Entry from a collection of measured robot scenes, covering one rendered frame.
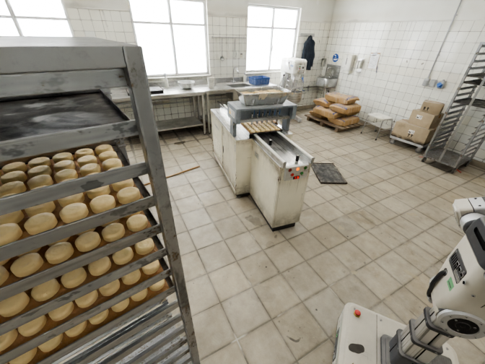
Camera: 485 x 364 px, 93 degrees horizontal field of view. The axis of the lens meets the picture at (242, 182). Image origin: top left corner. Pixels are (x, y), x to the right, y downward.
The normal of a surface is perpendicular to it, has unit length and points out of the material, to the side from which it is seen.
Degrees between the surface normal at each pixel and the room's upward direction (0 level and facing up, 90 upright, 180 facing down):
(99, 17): 90
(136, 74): 90
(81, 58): 90
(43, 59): 90
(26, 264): 0
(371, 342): 0
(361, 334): 0
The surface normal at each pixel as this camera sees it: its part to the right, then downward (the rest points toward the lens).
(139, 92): 0.59, 0.45
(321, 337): 0.03, -0.84
